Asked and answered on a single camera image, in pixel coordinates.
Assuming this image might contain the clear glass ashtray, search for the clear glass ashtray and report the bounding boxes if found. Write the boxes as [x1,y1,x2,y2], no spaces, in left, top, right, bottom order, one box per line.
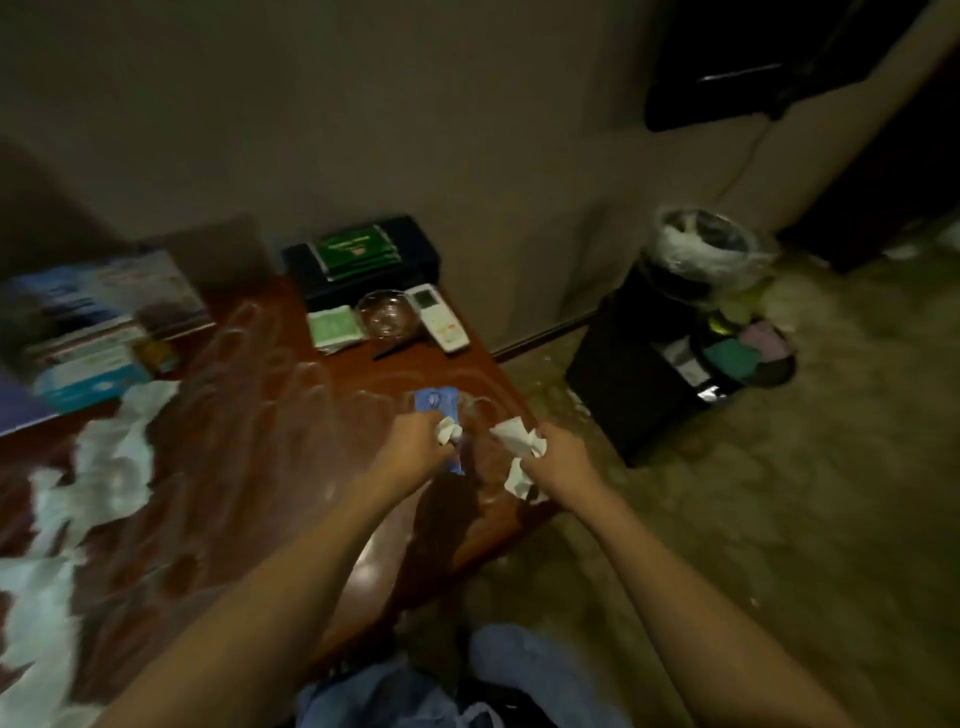
[355,288,423,342]

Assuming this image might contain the person's blue trousers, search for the person's blue trousers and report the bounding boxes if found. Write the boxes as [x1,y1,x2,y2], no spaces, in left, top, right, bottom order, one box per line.
[292,622,632,728]

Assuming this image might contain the trash bin with clear bag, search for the trash bin with clear bag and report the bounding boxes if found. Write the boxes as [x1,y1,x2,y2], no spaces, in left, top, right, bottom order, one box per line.
[649,205,779,294]

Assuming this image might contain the black low cabinet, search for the black low cabinet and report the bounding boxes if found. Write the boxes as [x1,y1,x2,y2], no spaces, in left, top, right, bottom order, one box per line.
[564,262,752,467]

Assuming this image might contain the black power cable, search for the black power cable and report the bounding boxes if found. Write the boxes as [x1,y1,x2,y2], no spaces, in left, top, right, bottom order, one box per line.
[705,127,785,212]

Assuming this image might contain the reddish wooden desk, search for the reddish wooden desk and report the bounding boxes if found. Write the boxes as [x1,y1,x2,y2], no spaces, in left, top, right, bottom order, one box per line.
[0,277,564,728]

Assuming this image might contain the person's left forearm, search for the person's left forearm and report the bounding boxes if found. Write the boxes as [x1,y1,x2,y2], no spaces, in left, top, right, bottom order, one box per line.
[97,477,404,728]

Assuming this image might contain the small teal box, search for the small teal box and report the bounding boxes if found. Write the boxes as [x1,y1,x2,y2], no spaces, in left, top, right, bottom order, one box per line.
[30,345,152,414]

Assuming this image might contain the person's right hand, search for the person's right hand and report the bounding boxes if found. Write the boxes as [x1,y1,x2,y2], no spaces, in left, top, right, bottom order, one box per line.
[510,420,605,509]

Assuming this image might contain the black tissue box green label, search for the black tissue box green label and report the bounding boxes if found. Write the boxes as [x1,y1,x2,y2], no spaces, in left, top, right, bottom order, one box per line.
[282,214,443,309]

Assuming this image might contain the teal cleaning cloth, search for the teal cleaning cloth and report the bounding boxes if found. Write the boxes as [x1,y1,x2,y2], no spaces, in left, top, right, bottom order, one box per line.
[702,336,762,384]

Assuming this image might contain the blue plastic wrapper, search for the blue plastic wrapper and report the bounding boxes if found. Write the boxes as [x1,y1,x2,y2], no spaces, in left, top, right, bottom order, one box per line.
[409,385,470,477]

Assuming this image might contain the person's right forearm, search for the person's right forearm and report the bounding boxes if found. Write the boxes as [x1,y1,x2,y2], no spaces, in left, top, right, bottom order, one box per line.
[577,483,857,728]

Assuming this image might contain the small green white packet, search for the small green white packet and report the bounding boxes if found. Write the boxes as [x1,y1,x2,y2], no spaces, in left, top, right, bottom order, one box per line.
[306,304,366,356]

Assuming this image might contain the purple desk calendar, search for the purple desk calendar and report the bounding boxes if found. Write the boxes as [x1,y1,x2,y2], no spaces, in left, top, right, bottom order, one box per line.
[0,367,54,437]

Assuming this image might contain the person's left hand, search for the person's left hand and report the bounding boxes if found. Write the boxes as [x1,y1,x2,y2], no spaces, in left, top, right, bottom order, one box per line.
[367,408,464,497]

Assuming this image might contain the small orange jar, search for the small orange jar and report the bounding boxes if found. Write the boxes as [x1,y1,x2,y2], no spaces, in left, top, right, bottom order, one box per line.
[139,340,179,377]

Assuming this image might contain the white paper scraps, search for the white paper scraps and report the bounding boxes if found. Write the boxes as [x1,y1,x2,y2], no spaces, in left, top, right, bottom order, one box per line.
[0,379,182,728]

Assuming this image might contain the black television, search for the black television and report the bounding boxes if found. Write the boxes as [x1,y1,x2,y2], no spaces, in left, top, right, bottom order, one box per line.
[645,0,932,134]

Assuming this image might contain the white remote control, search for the white remote control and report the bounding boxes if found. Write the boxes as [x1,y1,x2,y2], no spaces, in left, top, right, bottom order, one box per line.
[405,282,471,356]

